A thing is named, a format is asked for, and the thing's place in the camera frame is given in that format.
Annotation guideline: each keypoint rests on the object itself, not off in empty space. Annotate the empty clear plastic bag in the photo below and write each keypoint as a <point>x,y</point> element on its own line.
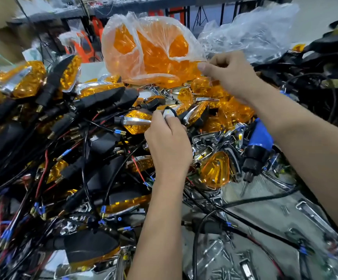
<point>253,32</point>

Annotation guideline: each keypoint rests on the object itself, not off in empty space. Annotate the scattered small metal screws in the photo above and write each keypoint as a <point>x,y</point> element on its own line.
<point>227,259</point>

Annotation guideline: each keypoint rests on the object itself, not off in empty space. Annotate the amber lamp with chrome strip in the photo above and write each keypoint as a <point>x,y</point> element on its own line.
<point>135,122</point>

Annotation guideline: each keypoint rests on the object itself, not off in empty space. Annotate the heap of chrome reflector parts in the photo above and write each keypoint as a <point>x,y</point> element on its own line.
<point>215,172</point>

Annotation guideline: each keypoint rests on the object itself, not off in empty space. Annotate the grey workbench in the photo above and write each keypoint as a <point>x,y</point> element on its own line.
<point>145,4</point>

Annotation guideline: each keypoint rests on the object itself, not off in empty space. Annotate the person's left forearm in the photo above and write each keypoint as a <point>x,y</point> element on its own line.
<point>160,230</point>

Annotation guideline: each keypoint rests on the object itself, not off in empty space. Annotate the orange plastic stool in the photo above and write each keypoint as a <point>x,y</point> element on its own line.
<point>84,46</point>

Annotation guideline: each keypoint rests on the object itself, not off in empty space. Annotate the person's left fingers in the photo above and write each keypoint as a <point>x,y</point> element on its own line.
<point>169,121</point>

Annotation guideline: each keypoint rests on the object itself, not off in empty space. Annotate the black tripod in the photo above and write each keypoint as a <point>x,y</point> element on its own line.
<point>199,17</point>

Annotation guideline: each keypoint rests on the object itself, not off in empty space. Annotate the heap of loose amber lenses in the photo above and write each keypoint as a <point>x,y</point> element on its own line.
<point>227,110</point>

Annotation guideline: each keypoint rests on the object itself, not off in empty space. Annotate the person's right hand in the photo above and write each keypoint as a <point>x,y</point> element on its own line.
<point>236,75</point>

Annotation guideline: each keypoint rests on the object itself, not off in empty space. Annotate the person's right forearm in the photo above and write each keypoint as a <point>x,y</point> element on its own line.
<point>312,154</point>

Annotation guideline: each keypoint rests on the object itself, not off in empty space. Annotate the person's left hand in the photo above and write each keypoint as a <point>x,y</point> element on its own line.
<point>169,145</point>

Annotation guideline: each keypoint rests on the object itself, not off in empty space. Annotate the pile of black lamp housings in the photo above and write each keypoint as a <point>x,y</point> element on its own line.
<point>323,69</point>

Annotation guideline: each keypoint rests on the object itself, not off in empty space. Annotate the clear bag of amber lenses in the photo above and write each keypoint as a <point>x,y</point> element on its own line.
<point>154,55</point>

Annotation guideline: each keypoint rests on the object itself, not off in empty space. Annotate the blue black electric screwdriver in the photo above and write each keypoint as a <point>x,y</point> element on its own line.
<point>258,145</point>

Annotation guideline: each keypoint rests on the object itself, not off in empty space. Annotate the brown cardboard box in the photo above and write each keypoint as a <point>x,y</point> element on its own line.
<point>8,26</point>

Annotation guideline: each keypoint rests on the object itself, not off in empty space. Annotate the person's right thumb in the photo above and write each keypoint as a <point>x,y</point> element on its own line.
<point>211,69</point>

